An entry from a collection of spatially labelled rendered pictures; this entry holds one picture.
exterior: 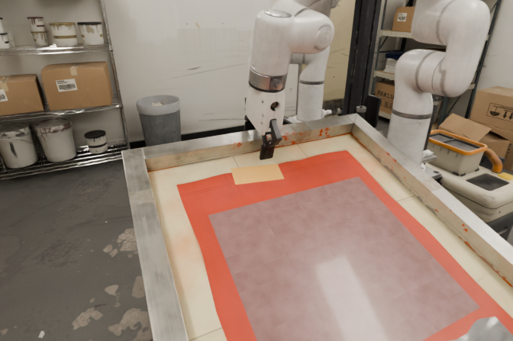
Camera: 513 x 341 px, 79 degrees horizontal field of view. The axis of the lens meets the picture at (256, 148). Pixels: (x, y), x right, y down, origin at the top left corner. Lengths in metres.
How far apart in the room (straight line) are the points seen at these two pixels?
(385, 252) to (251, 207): 0.24
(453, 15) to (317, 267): 0.57
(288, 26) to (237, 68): 3.49
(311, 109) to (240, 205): 0.68
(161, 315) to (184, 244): 0.13
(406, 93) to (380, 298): 0.51
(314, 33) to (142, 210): 0.42
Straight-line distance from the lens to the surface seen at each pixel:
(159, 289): 0.47
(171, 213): 0.58
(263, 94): 0.61
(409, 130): 0.88
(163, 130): 3.42
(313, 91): 1.18
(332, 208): 0.63
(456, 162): 1.53
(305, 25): 0.60
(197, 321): 0.48
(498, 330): 0.62
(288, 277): 0.52
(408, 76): 0.85
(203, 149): 0.65
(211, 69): 3.94
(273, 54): 0.58
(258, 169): 0.67
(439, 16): 0.82
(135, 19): 3.74
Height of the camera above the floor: 1.54
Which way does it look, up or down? 24 degrees down
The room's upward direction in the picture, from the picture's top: straight up
